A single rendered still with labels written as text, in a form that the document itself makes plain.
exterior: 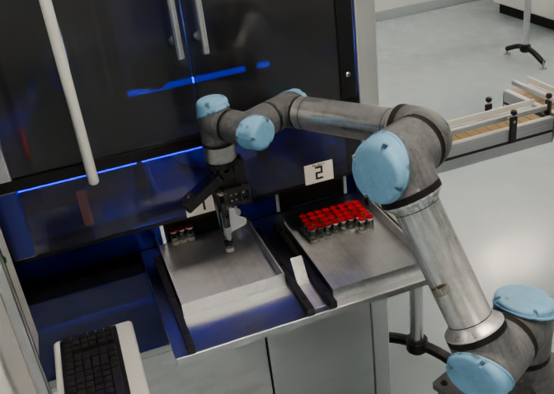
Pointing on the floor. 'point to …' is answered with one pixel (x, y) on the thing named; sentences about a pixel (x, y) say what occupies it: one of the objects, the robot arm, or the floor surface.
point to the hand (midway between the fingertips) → (224, 233)
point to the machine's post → (362, 30)
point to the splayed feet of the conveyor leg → (420, 346)
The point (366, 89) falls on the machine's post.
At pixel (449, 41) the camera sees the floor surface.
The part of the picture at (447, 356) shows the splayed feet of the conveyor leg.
